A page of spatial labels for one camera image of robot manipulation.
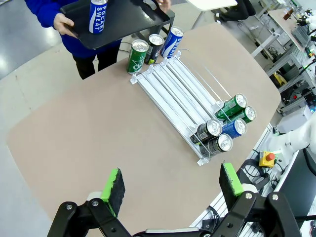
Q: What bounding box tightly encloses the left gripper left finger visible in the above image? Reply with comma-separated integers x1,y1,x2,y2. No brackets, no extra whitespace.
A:
46,168,133,237

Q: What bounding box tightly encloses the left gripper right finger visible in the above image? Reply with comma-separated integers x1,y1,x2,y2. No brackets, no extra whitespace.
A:
209,162,302,237

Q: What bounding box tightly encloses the blue Pocari Sweat can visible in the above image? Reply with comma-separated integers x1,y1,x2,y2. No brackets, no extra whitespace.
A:
88,0,108,35
221,118,248,139
160,26,185,59

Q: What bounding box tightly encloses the black plastic serving tray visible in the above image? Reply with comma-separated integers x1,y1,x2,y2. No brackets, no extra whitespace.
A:
60,0,171,50

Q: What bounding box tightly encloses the person's right forearm blue sleeve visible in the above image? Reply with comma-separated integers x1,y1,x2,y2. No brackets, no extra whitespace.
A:
24,0,65,28

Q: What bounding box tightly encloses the person in blue hoodie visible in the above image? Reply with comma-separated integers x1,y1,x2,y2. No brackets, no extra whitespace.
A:
24,0,122,80

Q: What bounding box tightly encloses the person in black clothing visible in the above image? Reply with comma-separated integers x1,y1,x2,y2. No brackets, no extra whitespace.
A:
217,0,257,23

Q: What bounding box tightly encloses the person's right hand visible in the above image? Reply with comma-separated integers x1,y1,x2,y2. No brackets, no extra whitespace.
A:
53,12,78,38

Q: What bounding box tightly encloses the person's left hand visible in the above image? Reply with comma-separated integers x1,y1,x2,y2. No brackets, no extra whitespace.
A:
157,0,172,12

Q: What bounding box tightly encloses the black Pepsi can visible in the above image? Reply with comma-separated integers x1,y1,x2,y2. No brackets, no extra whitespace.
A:
196,118,223,144
201,133,234,158
144,34,165,65

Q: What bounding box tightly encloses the yellow emergency stop button box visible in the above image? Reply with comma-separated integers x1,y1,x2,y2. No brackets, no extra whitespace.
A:
258,151,277,168

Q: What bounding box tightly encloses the black cabinet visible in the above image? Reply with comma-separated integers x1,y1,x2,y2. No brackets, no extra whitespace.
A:
277,148,316,223

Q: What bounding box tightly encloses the green soda can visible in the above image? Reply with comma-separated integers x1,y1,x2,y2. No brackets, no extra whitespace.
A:
126,39,150,76
223,105,257,125
214,93,248,120

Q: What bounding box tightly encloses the white clear can dispenser rack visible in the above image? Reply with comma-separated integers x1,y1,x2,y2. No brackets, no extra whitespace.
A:
130,48,239,166

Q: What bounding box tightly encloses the yellow object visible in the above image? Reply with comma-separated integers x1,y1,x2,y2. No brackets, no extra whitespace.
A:
271,73,287,87

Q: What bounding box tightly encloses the metal shelving rack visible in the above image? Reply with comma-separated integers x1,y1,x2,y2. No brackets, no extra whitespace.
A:
265,44,316,117

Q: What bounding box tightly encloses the wooden lab desk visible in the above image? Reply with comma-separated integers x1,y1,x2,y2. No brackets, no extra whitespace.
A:
268,7,312,54

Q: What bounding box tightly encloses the brown bottle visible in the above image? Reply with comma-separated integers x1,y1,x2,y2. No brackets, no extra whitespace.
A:
283,6,295,21

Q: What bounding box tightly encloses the white table with slanted leg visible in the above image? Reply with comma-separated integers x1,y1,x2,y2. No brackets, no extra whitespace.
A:
186,0,238,29

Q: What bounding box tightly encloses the black cable bundle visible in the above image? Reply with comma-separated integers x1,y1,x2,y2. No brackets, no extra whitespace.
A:
238,159,271,191

